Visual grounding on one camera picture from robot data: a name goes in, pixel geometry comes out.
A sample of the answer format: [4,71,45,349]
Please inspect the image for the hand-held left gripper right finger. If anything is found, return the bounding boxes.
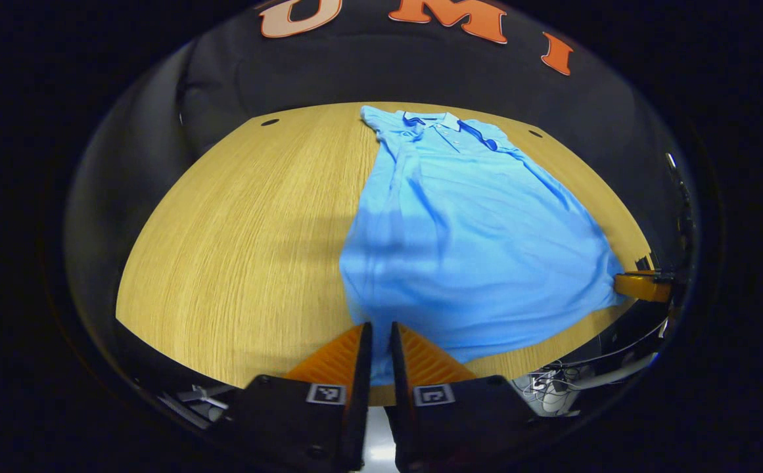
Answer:
[389,322,540,472]

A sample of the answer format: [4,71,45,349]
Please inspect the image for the light blue polo T-shirt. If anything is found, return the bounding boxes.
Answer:
[338,105,628,387]

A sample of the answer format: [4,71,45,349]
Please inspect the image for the black cable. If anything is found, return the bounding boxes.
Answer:
[542,317,670,370]

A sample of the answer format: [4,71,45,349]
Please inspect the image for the dark grey side curtain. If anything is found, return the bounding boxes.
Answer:
[64,43,195,375]

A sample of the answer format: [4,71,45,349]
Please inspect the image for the white power strip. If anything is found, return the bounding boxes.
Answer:
[511,370,583,417]

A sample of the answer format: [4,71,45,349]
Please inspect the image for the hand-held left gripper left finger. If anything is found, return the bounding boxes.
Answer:
[214,322,374,472]

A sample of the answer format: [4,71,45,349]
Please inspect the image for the grey metal table leg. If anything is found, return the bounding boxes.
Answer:
[156,383,232,426]

